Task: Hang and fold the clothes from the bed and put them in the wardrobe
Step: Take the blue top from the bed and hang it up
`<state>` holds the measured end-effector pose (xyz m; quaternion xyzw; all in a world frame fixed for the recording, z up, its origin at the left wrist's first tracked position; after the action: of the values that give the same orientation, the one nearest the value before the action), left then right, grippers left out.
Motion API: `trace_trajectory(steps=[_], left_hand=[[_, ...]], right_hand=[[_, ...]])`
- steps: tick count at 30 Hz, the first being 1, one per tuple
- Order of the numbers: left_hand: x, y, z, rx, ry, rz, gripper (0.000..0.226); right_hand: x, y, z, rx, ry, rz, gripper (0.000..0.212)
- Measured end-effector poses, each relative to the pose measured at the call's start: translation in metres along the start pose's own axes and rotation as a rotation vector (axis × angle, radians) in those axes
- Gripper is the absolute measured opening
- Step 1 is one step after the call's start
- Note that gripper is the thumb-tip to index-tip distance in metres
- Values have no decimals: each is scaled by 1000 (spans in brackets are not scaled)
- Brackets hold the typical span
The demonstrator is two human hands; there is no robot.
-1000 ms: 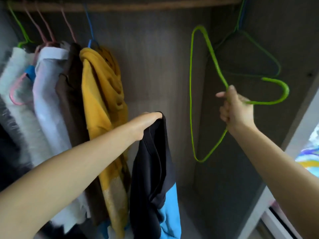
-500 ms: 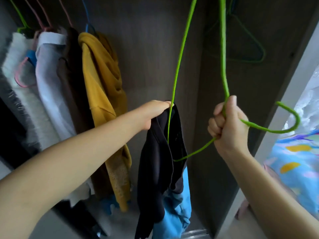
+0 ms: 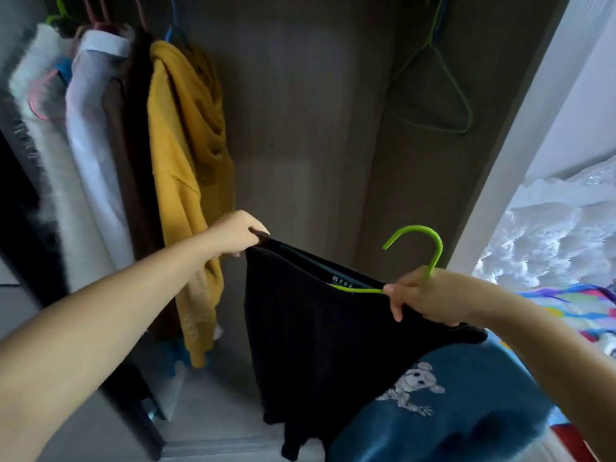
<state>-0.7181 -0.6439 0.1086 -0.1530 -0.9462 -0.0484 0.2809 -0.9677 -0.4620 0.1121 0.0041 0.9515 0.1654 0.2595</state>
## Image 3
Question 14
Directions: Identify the blue patterned pillow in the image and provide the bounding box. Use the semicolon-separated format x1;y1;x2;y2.
520;282;616;357

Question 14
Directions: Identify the blue garment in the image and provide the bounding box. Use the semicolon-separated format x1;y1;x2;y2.
53;57;75;87

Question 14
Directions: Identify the teal cartoon print shirt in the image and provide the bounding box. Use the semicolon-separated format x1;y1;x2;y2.
325;332;556;462

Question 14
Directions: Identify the yellow hoodie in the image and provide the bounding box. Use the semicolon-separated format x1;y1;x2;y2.
146;40;237;370

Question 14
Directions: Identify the black garment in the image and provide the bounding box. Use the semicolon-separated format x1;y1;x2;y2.
243;230;487;461

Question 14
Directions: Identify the grey wardrobe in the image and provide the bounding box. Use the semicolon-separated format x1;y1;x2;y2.
0;0;616;462

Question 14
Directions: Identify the person's right hand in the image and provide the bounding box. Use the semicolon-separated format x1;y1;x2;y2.
383;266;483;328

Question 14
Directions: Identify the bunch of coloured wire hangers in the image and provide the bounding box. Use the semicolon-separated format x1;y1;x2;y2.
385;0;475;135

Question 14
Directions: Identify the person's right forearm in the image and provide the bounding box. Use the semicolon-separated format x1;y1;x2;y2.
472;284;616;462

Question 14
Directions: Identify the person's left hand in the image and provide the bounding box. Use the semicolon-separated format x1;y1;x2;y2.
207;209;271;258

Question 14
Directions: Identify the white fluffy sweater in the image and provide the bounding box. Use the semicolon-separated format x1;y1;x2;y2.
8;24;117;295

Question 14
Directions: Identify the white tufted headboard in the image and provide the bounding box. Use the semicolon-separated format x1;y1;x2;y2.
472;153;616;295

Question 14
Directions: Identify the person's left forearm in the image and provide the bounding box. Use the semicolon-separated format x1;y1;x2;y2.
0;230;232;462

